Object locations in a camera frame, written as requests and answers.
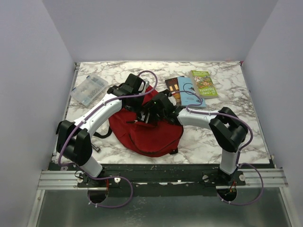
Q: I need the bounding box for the red student backpack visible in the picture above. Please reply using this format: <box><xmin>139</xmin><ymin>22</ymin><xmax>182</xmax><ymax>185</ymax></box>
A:
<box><xmin>93</xmin><ymin>84</ymin><xmax>184</xmax><ymax>158</ymax></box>

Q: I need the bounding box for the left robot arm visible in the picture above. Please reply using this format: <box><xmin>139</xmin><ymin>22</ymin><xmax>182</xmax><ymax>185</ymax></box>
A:
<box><xmin>56</xmin><ymin>74</ymin><xmax>152</xmax><ymax>187</ymax></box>

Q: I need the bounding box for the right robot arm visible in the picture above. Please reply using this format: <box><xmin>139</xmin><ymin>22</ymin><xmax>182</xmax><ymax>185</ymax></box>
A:
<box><xmin>137</xmin><ymin>92</ymin><xmax>250</xmax><ymax>185</ymax></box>

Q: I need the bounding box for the dark brown book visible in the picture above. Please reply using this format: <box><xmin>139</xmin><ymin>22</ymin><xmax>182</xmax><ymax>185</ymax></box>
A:
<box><xmin>165</xmin><ymin>78</ymin><xmax>181</xmax><ymax>105</ymax></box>

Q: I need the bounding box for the green illustrated book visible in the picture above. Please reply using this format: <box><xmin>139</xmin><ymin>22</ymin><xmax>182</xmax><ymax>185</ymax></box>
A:
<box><xmin>189</xmin><ymin>70</ymin><xmax>218</xmax><ymax>99</ymax></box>

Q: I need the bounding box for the clear plastic storage box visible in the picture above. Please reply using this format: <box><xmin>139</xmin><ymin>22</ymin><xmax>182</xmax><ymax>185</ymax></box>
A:
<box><xmin>71</xmin><ymin>73</ymin><xmax>108</xmax><ymax>106</ymax></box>

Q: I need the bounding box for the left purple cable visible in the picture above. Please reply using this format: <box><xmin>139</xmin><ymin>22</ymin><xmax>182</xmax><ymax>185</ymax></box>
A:
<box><xmin>58</xmin><ymin>70</ymin><xmax>158</xmax><ymax>209</ymax></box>

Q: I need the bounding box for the black metal bracket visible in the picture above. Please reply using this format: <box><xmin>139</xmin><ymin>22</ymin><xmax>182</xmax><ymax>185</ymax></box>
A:
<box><xmin>91</xmin><ymin>144</ymin><xmax>101</xmax><ymax>152</ymax></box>

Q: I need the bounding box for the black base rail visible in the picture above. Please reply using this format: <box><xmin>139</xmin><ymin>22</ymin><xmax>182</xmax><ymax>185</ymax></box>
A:
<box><xmin>47</xmin><ymin>164</ymin><xmax>239</xmax><ymax>197</ymax></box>

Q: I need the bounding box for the aluminium extrusion rail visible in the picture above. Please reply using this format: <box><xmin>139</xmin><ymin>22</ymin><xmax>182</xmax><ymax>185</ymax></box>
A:
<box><xmin>38</xmin><ymin>168</ymin><xmax>288</xmax><ymax>191</ymax></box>

